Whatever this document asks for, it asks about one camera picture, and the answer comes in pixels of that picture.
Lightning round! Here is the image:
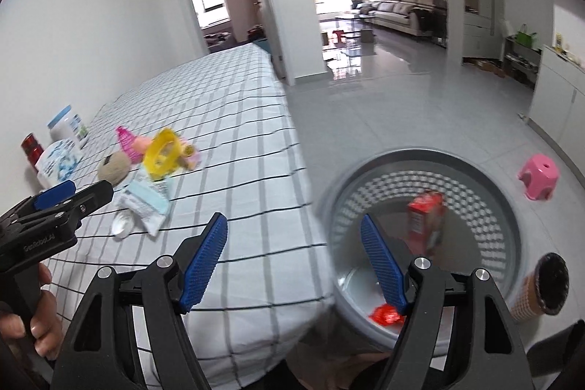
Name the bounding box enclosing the white blue canister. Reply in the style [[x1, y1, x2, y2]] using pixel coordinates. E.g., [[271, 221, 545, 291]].
[[48, 105, 89, 149]]

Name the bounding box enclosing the left human hand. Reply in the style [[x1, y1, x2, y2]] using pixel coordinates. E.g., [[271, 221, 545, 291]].
[[1, 290, 64, 361]]

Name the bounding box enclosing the brown paper cup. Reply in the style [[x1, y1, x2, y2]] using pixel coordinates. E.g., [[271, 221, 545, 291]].
[[510, 253, 569, 323]]

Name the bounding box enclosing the small white round lid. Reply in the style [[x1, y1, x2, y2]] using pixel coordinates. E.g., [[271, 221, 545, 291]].
[[110, 210, 135, 241]]

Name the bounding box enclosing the pink plastic stool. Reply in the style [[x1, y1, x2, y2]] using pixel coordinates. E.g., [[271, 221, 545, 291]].
[[518, 154, 560, 201]]

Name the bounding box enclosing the pink cone wrapper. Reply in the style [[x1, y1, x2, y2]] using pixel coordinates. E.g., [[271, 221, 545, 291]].
[[116, 127, 152, 164]]

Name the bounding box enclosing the red plastic bag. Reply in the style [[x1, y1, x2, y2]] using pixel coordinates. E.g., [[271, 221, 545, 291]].
[[369, 303, 404, 327]]

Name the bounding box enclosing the light blue wipes packet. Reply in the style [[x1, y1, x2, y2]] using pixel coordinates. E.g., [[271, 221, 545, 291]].
[[114, 176, 170, 238]]

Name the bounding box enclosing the grey perforated trash bin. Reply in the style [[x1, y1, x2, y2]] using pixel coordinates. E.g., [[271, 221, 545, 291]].
[[319, 148, 525, 351]]

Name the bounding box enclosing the red cardboard toothpaste box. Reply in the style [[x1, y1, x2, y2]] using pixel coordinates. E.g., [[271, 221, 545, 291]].
[[408, 190, 446, 256]]

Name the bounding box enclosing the grey sofa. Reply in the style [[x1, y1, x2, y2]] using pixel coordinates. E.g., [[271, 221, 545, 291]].
[[350, 0, 443, 38]]

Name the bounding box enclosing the checkered white bed sheet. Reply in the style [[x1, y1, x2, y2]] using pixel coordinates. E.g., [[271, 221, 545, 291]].
[[48, 44, 332, 389]]

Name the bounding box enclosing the yellow plastic ring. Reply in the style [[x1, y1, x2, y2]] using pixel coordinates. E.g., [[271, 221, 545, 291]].
[[141, 126, 185, 181]]

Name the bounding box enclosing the beige round plush ball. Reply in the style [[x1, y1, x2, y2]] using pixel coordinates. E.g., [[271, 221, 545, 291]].
[[97, 151, 132, 186]]

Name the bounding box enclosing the red can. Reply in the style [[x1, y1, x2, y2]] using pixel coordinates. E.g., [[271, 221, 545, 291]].
[[21, 134, 45, 172]]

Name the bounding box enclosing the grey long counter cabinet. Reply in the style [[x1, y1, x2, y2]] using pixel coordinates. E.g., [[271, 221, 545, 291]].
[[528, 46, 584, 179]]

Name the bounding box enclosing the white blue printed pouch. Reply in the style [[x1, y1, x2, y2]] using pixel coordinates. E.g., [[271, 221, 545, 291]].
[[35, 139, 82, 189]]

